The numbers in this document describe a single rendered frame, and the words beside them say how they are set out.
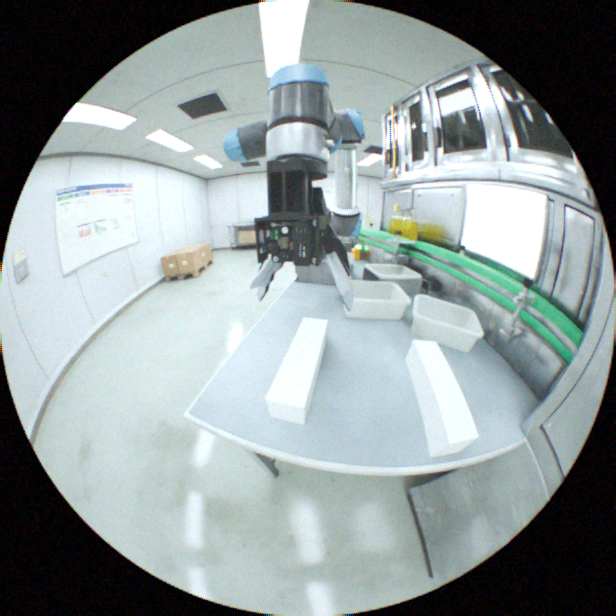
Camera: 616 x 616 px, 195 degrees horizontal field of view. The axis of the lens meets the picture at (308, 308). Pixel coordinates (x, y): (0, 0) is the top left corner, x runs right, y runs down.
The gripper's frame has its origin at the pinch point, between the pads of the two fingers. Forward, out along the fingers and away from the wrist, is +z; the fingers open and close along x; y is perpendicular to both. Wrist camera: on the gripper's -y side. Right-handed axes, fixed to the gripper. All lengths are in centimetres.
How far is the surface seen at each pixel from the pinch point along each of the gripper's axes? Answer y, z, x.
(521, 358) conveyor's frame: -4, 12, 62
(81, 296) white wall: -10, 29, -316
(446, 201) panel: -74, -30, 57
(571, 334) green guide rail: 6, -4, 67
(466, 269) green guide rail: -38, -2, 53
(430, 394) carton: 6.4, 11.4, 24.1
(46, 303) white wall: 49, 6, -296
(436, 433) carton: 13.3, 12.8, 24.5
